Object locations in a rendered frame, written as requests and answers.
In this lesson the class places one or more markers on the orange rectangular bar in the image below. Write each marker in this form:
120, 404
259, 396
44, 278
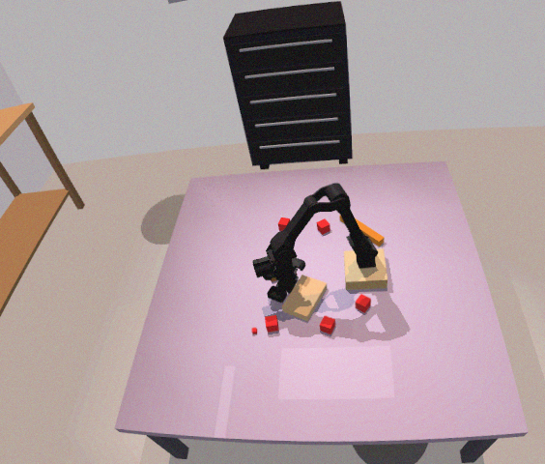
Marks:
374, 237

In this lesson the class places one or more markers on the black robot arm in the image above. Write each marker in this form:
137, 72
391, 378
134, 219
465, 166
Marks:
281, 248

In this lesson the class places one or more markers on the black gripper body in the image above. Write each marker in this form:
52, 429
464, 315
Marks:
285, 279

